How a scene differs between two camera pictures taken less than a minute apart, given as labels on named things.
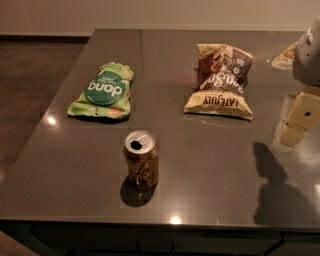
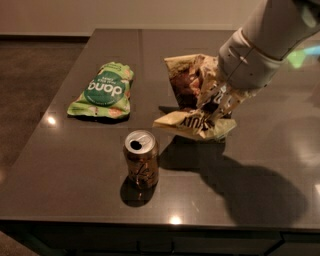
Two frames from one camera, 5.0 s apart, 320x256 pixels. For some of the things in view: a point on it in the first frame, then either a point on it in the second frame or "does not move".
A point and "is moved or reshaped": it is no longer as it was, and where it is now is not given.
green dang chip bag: (108, 94) does not move
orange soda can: (141, 157) does not move
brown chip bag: (223, 72) is moved or reshaped
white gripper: (308, 61) to (247, 64)
